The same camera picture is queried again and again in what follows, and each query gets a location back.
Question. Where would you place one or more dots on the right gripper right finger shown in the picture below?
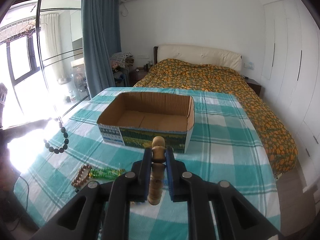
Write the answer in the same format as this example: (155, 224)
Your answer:
(215, 210)

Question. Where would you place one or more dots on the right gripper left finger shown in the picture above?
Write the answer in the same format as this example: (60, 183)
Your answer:
(101, 210)

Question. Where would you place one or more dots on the open cardboard box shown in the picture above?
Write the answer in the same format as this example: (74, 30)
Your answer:
(133, 119)

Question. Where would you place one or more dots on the dark right nightstand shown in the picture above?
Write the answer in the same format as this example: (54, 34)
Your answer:
(254, 85)

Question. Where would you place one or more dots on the dark nightstand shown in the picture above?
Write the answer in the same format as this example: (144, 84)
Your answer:
(136, 75)
(254, 85)

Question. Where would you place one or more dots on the dark left nightstand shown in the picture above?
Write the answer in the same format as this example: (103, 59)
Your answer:
(136, 75)

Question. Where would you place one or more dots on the bed with orange floral duvet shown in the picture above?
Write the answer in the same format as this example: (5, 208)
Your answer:
(277, 141)

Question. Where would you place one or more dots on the white wardrobe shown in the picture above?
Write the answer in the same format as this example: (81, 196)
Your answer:
(290, 78)

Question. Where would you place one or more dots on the pile of clothes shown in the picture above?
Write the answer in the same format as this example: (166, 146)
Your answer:
(121, 64)

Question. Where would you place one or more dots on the cream padded headboard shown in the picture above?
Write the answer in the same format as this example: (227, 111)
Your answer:
(198, 55)

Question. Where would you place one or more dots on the sliding glass door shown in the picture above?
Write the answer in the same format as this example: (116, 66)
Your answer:
(42, 61)

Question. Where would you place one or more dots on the blue curtain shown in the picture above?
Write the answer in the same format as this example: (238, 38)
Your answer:
(100, 40)

